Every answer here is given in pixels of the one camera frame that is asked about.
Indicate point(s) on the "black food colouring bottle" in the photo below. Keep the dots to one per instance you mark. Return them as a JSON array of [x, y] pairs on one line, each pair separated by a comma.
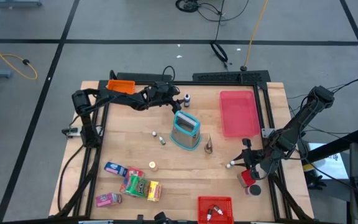
[[186, 100]]

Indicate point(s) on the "pink translucent tray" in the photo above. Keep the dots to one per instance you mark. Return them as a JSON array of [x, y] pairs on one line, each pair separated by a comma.
[[239, 113]]

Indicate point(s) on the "black perforated plate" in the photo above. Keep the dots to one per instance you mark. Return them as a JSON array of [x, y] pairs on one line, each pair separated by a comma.
[[222, 76]]

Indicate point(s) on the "grey cart base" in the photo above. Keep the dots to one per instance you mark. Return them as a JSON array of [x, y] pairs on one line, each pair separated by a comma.
[[11, 3]]

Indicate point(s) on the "black table camera mount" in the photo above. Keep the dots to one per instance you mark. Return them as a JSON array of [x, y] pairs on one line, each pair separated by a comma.
[[140, 218]]

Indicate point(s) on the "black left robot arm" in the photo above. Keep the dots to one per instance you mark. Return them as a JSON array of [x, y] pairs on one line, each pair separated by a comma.
[[79, 101]]

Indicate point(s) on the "blue Frosted Flakes box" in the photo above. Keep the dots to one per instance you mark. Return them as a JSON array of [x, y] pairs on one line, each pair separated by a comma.
[[116, 169]]

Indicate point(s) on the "green candy packet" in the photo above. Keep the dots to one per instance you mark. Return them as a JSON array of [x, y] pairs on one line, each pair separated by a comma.
[[134, 171]]

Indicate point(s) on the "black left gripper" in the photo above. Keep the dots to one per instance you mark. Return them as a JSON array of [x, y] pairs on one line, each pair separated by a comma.
[[162, 91]]

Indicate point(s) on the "orange plastic bin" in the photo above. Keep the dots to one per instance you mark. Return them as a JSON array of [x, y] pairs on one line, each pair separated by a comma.
[[121, 85]]

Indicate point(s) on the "red perforated basket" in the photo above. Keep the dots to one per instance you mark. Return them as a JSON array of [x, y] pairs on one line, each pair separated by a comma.
[[201, 203]]

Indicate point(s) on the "yellow Corn Pops box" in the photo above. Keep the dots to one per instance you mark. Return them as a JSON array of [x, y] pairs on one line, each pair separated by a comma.
[[154, 190]]

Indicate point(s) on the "red lidded container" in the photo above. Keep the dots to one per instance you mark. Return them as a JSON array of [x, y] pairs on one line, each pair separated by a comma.
[[245, 180]]

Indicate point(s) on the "white printed box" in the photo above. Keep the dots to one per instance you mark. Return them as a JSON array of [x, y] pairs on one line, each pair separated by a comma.
[[331, 165]]

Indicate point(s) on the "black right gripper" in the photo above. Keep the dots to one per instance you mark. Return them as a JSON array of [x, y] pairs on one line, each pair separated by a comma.
[[253, 157]]

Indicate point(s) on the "black table frame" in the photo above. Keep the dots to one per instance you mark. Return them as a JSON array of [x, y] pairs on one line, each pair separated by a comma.
[[197, 83]]

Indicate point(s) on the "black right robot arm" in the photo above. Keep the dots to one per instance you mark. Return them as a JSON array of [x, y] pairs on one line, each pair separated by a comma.
[[303, 118]]

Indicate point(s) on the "black flat plate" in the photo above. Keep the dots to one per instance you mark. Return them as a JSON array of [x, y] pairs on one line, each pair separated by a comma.
[[145, 76]]

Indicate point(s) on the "black round object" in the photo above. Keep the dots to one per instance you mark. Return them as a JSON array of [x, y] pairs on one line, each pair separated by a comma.
[[160, 218]]

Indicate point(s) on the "black lidded jar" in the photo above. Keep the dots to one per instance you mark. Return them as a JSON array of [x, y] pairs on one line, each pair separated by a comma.
[[254, 190]]

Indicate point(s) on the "small dark green bottle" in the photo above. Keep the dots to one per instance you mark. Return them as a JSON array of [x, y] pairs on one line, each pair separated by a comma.
[[162, 141]]

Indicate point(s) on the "black desk bar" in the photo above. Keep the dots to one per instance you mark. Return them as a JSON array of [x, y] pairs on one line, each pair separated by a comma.
[[337, 144]]

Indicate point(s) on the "pink cereal box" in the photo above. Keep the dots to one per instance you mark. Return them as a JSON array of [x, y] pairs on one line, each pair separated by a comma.
[[108, 199]]

